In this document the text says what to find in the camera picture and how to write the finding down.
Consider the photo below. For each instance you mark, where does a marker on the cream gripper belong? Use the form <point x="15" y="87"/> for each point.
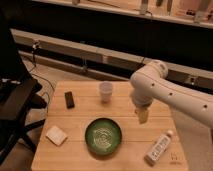
<point x="142" y="114"/>

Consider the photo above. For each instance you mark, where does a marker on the white sponge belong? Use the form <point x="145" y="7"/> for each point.
<point x="56" y="135"/>

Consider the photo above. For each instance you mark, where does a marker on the white plastic bottle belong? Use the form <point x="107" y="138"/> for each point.
<point x="158" y="148"/>

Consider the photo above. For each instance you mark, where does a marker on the translucent plastic cup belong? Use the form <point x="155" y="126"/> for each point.
<point x="105" y="91"/>

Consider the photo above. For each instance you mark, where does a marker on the black office chair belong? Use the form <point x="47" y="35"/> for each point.
<point x="18" y="95"/>

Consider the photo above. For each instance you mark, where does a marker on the small black rectangular block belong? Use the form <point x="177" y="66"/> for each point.
<point x="69" y="100"/>

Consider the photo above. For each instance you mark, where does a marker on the green ceramic bowl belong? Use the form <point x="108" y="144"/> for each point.
<point x="103" y="136"/>

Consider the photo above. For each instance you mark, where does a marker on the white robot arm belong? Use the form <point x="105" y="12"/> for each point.
<point x="149" y="83"/>

